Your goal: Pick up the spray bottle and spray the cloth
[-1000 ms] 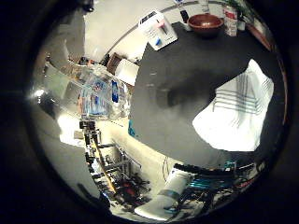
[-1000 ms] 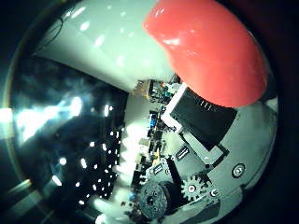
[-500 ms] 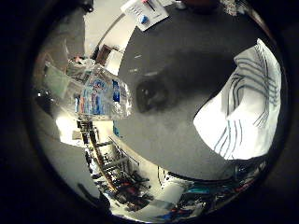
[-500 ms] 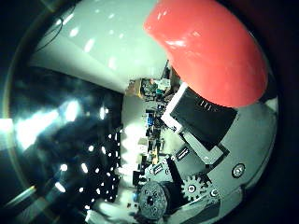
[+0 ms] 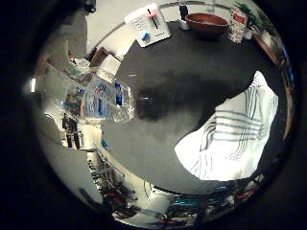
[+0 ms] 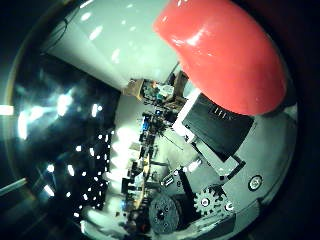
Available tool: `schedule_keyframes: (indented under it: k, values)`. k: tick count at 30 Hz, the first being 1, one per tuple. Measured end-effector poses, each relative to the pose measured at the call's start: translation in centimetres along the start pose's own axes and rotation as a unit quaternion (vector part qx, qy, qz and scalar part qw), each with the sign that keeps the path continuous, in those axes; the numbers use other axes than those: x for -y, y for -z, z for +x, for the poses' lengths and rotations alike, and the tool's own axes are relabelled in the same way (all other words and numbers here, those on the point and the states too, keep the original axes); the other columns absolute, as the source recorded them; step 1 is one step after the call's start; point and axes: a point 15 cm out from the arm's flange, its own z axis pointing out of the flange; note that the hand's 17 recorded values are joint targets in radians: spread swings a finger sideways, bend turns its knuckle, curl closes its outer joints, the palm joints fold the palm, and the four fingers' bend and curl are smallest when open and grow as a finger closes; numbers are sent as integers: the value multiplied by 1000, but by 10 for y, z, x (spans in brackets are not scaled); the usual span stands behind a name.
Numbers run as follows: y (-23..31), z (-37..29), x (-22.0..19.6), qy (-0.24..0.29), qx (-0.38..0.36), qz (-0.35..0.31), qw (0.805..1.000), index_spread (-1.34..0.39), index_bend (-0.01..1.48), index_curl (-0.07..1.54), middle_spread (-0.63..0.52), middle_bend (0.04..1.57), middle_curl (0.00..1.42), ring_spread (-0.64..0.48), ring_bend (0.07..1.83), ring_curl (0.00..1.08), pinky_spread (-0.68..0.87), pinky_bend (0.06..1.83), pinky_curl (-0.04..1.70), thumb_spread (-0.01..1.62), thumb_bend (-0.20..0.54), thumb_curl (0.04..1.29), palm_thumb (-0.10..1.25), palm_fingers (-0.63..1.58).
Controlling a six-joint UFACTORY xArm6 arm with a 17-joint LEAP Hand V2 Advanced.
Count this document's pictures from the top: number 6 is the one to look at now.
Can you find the dark equipment rack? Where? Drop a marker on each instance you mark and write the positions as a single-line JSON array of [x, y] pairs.
[[146, 140]]

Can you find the wooden shelf with clutter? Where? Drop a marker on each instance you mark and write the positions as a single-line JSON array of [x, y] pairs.
[[150, 90]]

